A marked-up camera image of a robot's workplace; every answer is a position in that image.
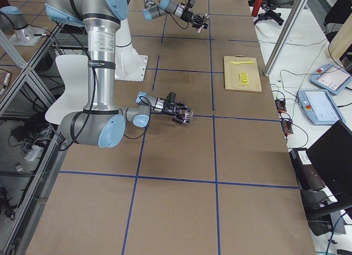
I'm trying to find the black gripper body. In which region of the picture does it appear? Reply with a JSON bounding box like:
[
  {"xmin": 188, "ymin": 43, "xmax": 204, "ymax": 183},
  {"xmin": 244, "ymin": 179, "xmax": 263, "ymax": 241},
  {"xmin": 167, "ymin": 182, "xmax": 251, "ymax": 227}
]
[
  {"xmin": 181, "ymin": 0, "xmax": 201, "ymax": 27},
  {"xmin": 163, "ymin": 92, "xmax": 183, "ymax": 123}
]

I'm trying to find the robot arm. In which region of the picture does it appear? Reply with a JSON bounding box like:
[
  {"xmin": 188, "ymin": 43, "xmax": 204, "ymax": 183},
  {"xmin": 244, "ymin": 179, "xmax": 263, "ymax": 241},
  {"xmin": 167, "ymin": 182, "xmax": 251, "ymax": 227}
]
[
  {"xmin": 45, "ymin": 0, "xmax": 193, "ymax": 148},
  {"xmin": 142, "ymin": 0, "xmax": 210, "ymax": 33}
]

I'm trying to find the bamboo cutting board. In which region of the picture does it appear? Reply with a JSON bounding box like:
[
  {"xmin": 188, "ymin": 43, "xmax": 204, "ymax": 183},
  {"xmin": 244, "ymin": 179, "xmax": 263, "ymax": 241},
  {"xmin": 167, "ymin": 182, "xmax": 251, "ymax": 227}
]
[{"xmin": 223, "ymin": 56, "xmax": 262, "ymax": 92}]

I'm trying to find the lemon slice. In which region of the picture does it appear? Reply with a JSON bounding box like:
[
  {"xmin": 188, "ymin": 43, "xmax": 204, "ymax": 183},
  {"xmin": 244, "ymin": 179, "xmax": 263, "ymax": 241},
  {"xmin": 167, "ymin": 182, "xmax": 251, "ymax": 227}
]
[{"xmin": 239, "ymin": 71, "xmax": 249, "ymax": 85}]

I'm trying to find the red thermos bottle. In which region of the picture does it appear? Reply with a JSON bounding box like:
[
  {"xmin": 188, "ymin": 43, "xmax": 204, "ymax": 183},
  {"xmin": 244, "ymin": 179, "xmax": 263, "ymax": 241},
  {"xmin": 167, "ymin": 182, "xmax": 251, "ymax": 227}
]
[{"xmin": 251, "ymin": 0, "xmax": 263, "ymax": 17}]

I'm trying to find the yellow plastic knife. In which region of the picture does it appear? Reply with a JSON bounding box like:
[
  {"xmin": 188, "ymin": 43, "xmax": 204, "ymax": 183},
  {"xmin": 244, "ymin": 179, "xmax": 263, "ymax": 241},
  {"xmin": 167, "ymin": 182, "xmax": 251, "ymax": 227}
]
[{"xmin": 229, "ymin": 60, "xmax": 254, "ymax": 65}]

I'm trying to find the white plastic chair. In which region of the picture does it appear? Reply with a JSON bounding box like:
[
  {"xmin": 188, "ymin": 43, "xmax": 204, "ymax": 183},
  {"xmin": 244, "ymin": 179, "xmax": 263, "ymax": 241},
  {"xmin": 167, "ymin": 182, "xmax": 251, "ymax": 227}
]
[{"xmin": 45, "ymin": 54, "xmax": 89, "ymax": 125}]

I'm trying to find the teach pendant near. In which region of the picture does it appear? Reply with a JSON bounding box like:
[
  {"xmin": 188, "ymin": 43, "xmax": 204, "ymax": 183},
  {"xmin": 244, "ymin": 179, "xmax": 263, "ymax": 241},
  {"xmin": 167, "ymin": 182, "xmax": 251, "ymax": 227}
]
[{"xmin": 298, "ymin": 89, "xmax": 346, "ymax": 125}]

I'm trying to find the teach pendant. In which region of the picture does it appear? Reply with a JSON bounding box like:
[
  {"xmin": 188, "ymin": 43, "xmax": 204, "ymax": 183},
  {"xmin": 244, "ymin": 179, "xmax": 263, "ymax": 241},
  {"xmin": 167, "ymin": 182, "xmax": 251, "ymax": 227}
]
[
  {"xmin": 298, "ymin": 89, "xmax": 346, "ymax": 125},
  {"xmin": 310, "ymin": 64, "xmax": 351, "ymax": 95}
]

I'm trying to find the teach pendant far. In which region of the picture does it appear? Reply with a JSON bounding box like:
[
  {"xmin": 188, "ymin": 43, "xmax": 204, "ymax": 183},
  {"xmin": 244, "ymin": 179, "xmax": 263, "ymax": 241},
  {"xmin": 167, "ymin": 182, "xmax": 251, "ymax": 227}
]
[{"xmin": 310, "ymin": 64, "xmax": 351, "ymax": 95}]

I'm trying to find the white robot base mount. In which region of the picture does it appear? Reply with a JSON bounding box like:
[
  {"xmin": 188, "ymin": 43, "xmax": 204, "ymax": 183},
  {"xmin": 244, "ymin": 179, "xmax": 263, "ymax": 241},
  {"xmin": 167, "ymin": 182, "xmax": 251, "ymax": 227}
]
[{"xmin": 114, "ymin": 19, "xmax": 148, "ymax": 82}]

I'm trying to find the aluminium frame post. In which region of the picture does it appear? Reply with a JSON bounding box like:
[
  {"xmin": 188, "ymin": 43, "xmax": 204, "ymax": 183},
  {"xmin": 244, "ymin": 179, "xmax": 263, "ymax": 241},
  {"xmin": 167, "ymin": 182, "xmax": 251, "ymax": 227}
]
[{"xmin": 263, "ymin": 0, "xmax": 308, "ymax": 76}]

